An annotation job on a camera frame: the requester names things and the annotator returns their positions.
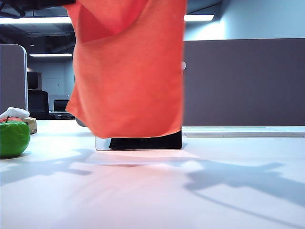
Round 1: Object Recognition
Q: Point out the white background desk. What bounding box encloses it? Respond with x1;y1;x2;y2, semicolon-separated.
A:
49;110;76;120

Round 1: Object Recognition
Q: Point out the white tissue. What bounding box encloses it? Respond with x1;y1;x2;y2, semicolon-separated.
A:
0;106;31;119

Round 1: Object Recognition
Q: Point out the green apple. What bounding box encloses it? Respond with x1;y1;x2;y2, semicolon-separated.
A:
0;116;31;159

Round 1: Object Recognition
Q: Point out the dark laptop screen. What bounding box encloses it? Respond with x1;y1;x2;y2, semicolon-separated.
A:
53;99;72;112

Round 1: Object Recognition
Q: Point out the brown tissue box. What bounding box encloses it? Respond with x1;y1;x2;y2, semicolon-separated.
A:
0;116;38;135

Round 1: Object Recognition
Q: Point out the orange microfibre cloth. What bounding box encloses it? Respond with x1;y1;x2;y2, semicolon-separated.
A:
65;0;187;139

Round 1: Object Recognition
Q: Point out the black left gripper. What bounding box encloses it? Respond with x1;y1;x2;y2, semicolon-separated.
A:
0;0;77;11

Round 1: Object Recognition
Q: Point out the narrow grey desk partition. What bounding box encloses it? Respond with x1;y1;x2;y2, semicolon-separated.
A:
0;43;29;115

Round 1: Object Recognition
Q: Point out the frameless rectangular standing mirror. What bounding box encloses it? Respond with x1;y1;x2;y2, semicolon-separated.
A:
95;61;187;152

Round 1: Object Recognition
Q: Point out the short ceiling light strip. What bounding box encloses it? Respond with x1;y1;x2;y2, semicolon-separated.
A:
29;53;73;58

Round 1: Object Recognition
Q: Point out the black office chair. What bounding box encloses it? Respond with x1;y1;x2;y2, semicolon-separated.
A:
28;90;51;120

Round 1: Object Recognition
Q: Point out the black background monitor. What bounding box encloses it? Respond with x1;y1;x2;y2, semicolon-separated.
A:
27;71;42;90

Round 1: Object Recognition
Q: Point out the grey desk cable slot cover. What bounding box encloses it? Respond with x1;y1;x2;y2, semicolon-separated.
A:
182;126;305;138

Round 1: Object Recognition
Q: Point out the long ceiling light strip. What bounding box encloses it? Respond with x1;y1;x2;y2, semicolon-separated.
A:
0;14;215;25

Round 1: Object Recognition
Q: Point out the wide grey desk partition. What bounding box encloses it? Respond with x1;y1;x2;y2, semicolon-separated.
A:
74;37;305;128

